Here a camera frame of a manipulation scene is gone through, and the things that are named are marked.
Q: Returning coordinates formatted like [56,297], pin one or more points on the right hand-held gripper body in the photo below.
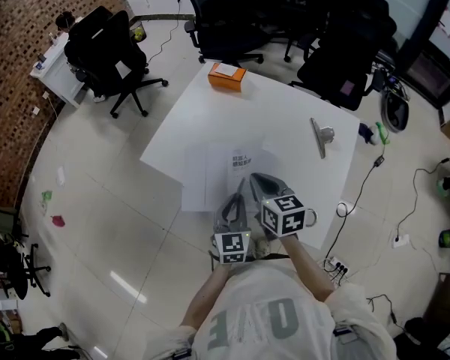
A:
[285,216]

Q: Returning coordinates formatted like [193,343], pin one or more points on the black power adapter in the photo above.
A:
[379,161]

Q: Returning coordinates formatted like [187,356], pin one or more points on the black mesh waste bin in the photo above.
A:
[138,32]

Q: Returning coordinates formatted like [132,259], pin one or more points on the orange box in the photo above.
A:
[225,81]

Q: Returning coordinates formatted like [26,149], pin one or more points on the small white socket block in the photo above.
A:
[401,241]

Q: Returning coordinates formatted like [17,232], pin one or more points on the dark blue cloth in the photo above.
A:
[366,133]

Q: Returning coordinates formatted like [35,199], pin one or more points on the grey hard-shell case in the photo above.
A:
[395,114]

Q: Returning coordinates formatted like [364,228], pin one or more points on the silver metal bracket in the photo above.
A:
[327,133]

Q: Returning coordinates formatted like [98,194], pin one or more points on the white paper scrap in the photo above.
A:
[61,176]

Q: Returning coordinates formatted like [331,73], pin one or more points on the person's right forearm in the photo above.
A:
[307,268]

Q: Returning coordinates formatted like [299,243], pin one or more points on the green wrapper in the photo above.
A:
[47,195]

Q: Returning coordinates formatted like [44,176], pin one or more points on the small white desk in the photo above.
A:
[56,73]

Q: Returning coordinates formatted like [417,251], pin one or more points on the black office chair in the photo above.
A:
[101,51]
[292,6]
[225,21]
[7,261]
[345,51]

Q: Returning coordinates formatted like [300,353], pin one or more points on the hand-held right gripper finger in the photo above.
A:
[258,193]
[279,186]

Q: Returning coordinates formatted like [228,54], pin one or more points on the white paper sheets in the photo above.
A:
[210,178]

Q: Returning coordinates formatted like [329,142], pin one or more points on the white table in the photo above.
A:
[266,107]

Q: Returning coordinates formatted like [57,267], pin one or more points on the red wrapper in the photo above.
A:
[58,221]

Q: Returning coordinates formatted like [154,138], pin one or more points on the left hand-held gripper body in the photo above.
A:
[230,244]

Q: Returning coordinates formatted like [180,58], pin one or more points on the person's left forearm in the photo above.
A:
[206,294]

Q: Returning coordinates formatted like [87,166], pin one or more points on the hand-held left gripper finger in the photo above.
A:
[223,212]
[242,210]

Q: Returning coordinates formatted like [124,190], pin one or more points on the white power strip with plugs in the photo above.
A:
[335,264]

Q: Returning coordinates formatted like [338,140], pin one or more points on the white wall socket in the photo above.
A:
[35,110]
[45,95]

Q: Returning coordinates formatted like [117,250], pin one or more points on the green white plush toy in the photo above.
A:
[381,133]

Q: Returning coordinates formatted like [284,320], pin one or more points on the person's white shirt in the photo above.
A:
[255,294]

